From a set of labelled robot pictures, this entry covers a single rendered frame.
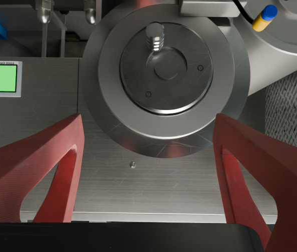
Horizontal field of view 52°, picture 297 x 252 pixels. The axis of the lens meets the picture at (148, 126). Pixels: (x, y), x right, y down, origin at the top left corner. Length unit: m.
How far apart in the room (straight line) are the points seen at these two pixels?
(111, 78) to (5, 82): 0.42
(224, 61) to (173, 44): 0.05
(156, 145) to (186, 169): 0.33
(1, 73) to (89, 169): 0.25
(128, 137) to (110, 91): 0.04
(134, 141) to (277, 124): 0.28
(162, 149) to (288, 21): 0.16
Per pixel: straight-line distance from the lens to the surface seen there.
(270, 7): 0.21
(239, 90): 0.27
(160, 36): 0.23
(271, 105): 0.51
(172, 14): 0.27
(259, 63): 0.33
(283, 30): 0.30
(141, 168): 0.59
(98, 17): 0.29
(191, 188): 0.59
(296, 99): 0.44
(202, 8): 0.26
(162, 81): 0.25
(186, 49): 0.25
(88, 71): 0.27
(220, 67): 0.26
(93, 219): 0.61
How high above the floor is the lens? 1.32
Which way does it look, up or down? 4 degrees down
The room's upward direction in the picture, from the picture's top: 179 degrees counter-clockwise
